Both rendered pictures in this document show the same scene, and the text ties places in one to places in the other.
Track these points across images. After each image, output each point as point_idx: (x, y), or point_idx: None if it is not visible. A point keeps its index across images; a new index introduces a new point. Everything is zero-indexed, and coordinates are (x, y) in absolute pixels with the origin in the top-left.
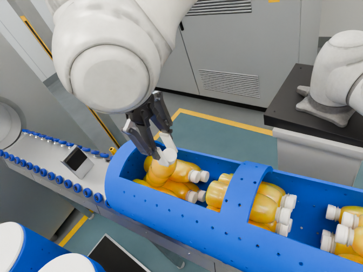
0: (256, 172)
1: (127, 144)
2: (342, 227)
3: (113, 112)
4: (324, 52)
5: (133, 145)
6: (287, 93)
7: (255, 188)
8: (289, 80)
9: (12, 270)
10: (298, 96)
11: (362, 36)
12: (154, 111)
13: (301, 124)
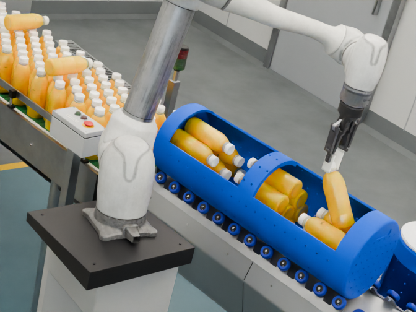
0: (264, 160)
1: (374, 222)
2: (229, 145)
3: None
4: (151, 157)
5: (367, 219)
6: (147, 249)
7: (270, 153)
8: (127, 259)
9: None
10: (138, 242)
11: (126, 136)
12: None
13: (166, 225)
